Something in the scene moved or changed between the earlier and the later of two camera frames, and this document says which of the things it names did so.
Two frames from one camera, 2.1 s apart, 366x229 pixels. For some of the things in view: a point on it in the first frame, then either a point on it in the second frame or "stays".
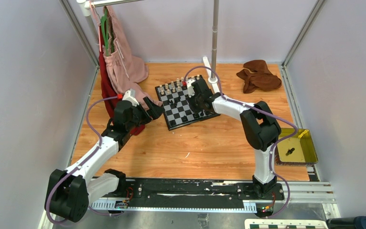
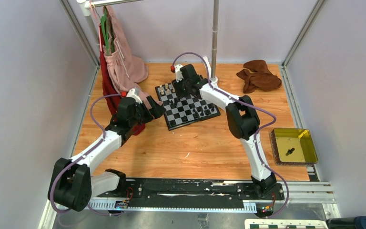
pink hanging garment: x=126 y=69 stays
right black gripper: x=196 y=109 -> x=177 y=85
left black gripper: x=154 y=111 stays
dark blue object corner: x=358 y=222 stays
